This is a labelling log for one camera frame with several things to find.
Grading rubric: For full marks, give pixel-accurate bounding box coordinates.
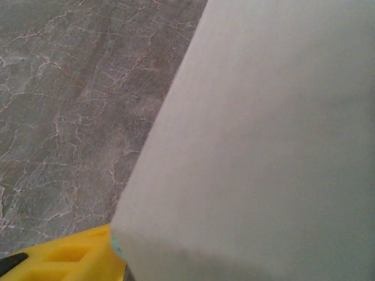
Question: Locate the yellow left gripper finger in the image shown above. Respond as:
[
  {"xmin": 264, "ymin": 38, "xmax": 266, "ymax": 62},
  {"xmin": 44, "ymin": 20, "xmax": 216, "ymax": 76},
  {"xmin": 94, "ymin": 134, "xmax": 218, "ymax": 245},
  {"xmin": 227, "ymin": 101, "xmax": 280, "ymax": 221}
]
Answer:
[{"xmin": 0, "ymin": 223, "xmax": 127, "ymax": 281}]

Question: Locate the mint green cloth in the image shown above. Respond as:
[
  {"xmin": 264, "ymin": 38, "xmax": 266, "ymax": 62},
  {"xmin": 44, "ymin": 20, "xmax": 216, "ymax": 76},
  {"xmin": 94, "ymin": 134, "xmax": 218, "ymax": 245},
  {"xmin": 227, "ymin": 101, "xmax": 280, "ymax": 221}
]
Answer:
[{"xmin": 110, "ymin": 0, "xmax": 375, "ymax": 281}]

